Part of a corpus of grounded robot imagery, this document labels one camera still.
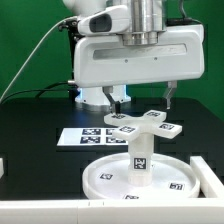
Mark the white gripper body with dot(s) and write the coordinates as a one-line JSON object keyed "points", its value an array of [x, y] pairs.
{"points": [[105, 61]]}

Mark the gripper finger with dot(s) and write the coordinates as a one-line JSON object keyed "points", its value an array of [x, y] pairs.
{"points": [[114, 105], [169, 92]]}

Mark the white round table top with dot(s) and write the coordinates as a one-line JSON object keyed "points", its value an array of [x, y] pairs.
{"points": [[118, 177]]}

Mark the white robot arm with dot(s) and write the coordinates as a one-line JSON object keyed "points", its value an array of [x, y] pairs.
{"points": [[125, 42]]}

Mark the white marker tag sheet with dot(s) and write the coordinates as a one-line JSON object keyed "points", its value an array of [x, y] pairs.
{"points": [[88, 137]]}

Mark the small white block left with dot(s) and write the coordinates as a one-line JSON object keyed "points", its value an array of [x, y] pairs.
{"points": [[1, 168]]}

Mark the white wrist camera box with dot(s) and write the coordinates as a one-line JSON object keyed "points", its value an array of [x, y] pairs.
{"points": [[114, 19]]}

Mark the white L-shaped frame border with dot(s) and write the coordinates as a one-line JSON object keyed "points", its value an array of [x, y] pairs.
{"points": [[206, 210]]}

